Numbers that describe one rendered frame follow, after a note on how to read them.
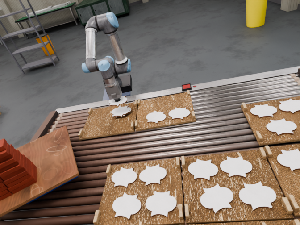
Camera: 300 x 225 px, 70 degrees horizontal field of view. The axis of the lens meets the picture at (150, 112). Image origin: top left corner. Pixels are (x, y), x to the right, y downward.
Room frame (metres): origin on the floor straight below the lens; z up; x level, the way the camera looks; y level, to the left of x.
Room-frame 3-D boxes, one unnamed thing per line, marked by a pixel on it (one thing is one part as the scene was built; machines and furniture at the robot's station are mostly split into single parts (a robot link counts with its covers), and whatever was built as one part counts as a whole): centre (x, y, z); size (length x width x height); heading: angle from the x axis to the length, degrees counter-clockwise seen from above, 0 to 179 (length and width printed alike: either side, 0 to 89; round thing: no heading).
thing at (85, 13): (10.83, 0.58, 0.42); 2.12 x 1.93 x 0.83; 85
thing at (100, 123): (1.34, 0.30, 0.93); 0.41 x 0.35 x 0.02; 78
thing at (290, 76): (1.45, -0.16, 0.90); 1.95 x 0.05 x 0.05; 77
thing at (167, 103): (1.26, -0.11, 0.93); 0.41 x 0.35 x 0.02; 79
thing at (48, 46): (7.48, 2.61, 0.31); 0.41 x 0.39 x 0.62; 84
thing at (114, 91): (1.34, 0.20, 1.16); 0.10 x 0.09 x 0.16; 169
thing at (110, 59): (1.46, 0.20, 1.31); 0.11 x 0.11 x 0.08; 80
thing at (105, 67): (1.36, 0.20, 1.32); 0.09 x 0.08 x 0.11; 170
